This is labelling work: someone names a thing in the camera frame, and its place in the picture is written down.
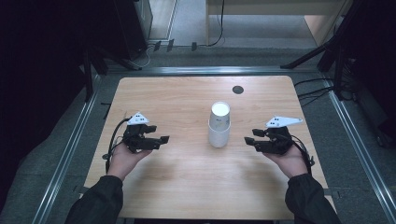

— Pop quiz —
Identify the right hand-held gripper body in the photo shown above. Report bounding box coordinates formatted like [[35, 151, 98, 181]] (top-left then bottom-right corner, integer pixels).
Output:
[[263, 116, 304, 156]]

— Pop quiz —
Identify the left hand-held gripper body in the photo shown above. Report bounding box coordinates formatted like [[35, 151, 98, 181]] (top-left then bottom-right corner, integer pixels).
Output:
[[122, 111, 150, 154]]

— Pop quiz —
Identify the stack of white paper cups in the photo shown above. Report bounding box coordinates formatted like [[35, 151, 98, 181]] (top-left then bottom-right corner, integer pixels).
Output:
[[207, 101, 232, 148]]

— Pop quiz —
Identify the person's right hand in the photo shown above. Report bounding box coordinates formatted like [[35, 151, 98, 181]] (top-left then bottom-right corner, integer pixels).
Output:
[[263, 146, 309, 179]]

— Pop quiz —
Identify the person's left hand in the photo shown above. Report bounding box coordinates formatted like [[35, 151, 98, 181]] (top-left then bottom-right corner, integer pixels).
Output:
[[106, 143, 153, 181]]

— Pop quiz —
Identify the black tape strip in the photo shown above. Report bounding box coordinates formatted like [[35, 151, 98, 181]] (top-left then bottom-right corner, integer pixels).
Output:
[[100, 102, 112, 120]]

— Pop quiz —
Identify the grey tape strip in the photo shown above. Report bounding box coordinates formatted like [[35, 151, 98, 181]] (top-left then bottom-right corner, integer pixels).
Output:
[[323, 187, 341, 200]]

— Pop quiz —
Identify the black metal stand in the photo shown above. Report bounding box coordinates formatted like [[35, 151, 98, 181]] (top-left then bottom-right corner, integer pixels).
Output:
[[81, 46, 143, 102]]

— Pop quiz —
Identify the black tripod stand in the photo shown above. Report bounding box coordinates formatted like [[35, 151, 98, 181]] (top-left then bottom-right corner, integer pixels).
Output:
[[279, 0, 365, 70]]

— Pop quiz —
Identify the dark computer tower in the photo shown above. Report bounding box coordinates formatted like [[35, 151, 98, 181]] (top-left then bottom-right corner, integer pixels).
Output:
[[113, 0, 153, 60]]

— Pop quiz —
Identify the light wooden desk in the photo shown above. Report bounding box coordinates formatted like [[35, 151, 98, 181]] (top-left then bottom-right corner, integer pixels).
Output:
[[205, 0, 354, 47]]

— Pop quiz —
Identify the left hand-held gripper cable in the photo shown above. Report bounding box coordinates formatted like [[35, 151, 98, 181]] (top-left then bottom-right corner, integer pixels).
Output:
[[102, 117, 132, 174]]

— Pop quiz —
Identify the hand-held gripper cable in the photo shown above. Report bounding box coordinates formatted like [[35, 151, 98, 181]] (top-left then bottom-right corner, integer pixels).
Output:
[[290, 134, 316, 175], [102, 117, 132, 174]]

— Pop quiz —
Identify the right hand-held gripper cable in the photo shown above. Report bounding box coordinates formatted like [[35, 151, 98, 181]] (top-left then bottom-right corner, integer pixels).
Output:
[[290, 134, 316, 175]]

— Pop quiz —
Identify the black floor cable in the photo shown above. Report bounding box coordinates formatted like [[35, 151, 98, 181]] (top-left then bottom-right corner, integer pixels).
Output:
[[297, 88, 334, 107]]

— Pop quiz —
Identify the white floor cable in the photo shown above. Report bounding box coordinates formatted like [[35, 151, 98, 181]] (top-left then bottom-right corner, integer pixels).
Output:
[[129, 43, 152, 69]]

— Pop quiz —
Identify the long metal floor rail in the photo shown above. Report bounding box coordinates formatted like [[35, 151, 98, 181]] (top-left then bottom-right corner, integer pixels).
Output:
[[321, 77, 396, 223], [31, 73, 104, 224], [106, 65, 318, 77]]

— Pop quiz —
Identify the black hanging cable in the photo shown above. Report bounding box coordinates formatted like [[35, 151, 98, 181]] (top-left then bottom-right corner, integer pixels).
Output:
[[206, 0, 226, 48]]

